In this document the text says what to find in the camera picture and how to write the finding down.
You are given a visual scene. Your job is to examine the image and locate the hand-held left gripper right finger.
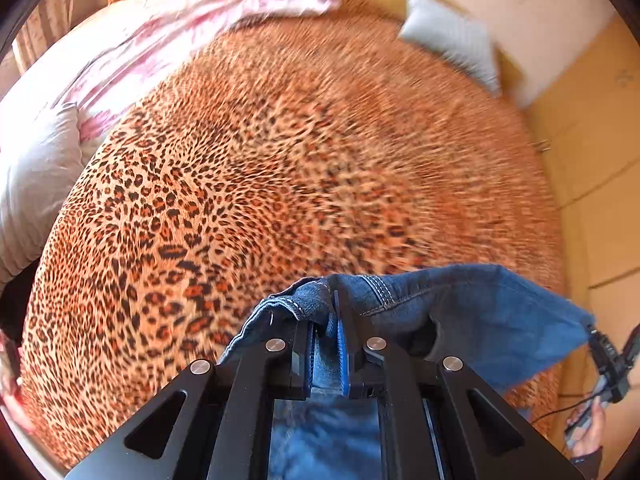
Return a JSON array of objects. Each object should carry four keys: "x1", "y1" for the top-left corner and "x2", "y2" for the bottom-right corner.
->
[{"x1": 333, "y1": 290, "x2": 586, "y2": 480}]

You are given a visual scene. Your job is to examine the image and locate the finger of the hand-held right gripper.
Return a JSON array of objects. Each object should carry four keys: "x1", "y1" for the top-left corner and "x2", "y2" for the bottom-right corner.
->
[{"x1": 586, "y1": 325, "x2": 618, "y2": 366}]

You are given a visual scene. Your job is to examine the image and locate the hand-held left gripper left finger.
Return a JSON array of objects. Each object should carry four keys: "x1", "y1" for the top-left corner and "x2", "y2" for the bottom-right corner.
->
[{"x1": 65, "y1": 320, "x2": 316, "y2": 480}]

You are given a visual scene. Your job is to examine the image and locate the blue denim pants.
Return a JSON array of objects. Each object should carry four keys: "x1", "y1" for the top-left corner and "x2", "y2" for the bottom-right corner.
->
[{"x1": 217, "y1": 262, "x2": 598, "y2": 480}]

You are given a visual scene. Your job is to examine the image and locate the person's right forearm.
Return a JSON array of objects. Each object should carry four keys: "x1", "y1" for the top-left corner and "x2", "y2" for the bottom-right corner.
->
[{"x1": 570, "y1": 447, "x2": 607, "y2": 480}]

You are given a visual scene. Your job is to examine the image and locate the person's right hand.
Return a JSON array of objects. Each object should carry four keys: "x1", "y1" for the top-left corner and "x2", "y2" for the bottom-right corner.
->
[{"x1": 564, "y1": 400, "x2": 607, "y2": 461}]

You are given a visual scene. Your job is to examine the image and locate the light wooden wardrobe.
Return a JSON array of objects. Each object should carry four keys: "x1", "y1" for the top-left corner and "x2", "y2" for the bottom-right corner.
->
[{"x1": 525, "y1": 15, "x2": 640, "y2": 480}]

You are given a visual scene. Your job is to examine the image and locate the leopard print bedspread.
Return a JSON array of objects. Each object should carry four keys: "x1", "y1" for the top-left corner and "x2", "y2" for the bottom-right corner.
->
[{"x1": 17, "y1": 0, "x2": 568, "y2": 471}]

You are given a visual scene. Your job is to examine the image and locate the light wooden headboard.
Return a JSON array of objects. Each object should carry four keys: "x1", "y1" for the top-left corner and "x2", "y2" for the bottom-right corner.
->
[{"x1": 327, "y1": 0, "x2": 526, "y2": 108}]

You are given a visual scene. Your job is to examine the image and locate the red cloth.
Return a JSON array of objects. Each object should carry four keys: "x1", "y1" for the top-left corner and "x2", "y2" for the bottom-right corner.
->
[{"x1": 0, "y1": 330, "x2": 23, "y2": 411}]

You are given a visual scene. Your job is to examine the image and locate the grey striped pillow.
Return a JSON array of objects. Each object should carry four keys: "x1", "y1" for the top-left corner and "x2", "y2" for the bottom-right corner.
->
[{"x1": 397, "y1": 0, "x2": 503, "y2": 96}]

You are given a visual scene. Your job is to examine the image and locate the white pink floral quilt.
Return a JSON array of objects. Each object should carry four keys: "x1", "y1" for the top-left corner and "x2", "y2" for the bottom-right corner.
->
[{"x1": 0, "y1": 0, "x2": 343, "y2": 281}]

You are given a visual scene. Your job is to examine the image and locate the beige patterned curtain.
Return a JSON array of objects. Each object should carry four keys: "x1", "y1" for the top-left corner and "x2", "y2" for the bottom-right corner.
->
[{"x1": 10, "y1": 0, "x2": 76, "y2": 76}]

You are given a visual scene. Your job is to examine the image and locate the black cable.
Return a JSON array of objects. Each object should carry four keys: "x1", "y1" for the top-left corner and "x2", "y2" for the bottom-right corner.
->
[{"x1": 530, "y1": 390, "x2": 601, "y2": 426}]

